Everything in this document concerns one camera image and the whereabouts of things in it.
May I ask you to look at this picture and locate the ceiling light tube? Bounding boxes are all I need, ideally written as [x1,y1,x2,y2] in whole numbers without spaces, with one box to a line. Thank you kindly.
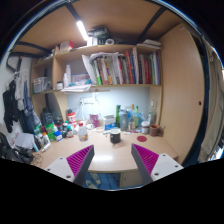
[76,20,90,42]

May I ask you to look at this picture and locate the pink pouch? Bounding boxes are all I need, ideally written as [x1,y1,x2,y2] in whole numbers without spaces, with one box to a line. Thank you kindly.
[89,113,101,128]

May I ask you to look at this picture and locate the dark hanging clothes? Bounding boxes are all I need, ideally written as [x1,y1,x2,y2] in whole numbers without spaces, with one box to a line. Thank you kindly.
[2,68,42,135]

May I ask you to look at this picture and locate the black bag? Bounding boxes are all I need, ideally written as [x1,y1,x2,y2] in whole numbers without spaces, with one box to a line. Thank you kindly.
[0,132,34,164]

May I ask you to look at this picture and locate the green glass bottle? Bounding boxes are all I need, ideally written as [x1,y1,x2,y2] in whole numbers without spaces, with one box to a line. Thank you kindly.
[115,104,122,128]

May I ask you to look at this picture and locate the grey shaker bottle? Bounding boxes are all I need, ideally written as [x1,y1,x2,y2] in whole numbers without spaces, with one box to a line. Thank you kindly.
[118,109,130,132]

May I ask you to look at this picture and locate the red and white canister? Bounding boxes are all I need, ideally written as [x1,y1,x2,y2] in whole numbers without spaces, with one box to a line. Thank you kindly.
[67,112,77,125]

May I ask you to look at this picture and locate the beige curtain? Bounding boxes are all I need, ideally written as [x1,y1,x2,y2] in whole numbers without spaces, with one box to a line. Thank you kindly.
[198,43,224,163]

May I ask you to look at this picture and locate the light wooden wardrobe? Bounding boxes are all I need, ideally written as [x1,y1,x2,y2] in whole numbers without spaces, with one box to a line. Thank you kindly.
[159,23,205,164]

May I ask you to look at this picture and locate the blue and white carton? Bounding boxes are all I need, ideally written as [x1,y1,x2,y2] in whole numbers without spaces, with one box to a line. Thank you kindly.
[103,114,117,131]

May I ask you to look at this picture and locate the green plastic container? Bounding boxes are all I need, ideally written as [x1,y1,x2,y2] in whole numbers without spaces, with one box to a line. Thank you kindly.
[45,123,56,141]

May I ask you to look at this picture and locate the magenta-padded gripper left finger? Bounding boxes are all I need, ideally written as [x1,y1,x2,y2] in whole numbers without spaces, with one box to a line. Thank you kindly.
[43,144,95,187]

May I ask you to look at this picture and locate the wooden shelf unit with books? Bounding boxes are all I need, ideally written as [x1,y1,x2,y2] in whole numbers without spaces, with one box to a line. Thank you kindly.
[31,27,163,98]

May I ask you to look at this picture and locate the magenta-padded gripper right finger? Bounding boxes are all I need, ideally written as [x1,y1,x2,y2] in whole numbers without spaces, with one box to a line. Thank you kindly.
[130,143,184,186]

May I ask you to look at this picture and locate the white-lidded brown jar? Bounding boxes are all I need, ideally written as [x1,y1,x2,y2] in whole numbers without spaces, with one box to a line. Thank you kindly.
[141,120,150,135]

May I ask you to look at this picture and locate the brown mug with spoon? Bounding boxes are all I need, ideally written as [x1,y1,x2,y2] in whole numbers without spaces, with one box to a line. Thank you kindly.
[149,123,165,137]

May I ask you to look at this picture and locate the clear red-capped drink bottle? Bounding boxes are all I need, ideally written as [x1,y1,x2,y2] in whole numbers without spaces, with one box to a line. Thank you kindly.
[77,122,89,142]

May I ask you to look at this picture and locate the black mug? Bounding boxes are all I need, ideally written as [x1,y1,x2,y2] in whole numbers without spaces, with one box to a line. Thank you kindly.
[109,128,122,145]

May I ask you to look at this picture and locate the white desk lamp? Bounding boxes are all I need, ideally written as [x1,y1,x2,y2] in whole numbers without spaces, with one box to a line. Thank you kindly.
[79,93,103,121]

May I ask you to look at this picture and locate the clear glass bottle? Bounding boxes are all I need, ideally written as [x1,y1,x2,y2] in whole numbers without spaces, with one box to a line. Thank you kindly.
[148,100,158,126]

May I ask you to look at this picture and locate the blue-capped white bottle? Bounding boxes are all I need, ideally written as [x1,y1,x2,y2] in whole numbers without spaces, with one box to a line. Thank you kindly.
[53,130,64,142]

